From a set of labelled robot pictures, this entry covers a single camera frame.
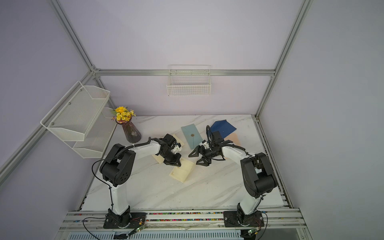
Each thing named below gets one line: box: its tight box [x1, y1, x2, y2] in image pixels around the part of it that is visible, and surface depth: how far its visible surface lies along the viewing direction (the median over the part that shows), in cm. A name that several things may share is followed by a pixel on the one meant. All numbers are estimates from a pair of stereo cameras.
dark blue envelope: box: [210, 119, 237, 139], surface depth 117 cm
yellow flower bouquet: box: [111, 106, 136, 124], surface depth 90 cm
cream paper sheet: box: [169, 157, 195, 183], surface depth 93 cm
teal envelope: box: [181, 123, 204, 150], surface depth 111 cm
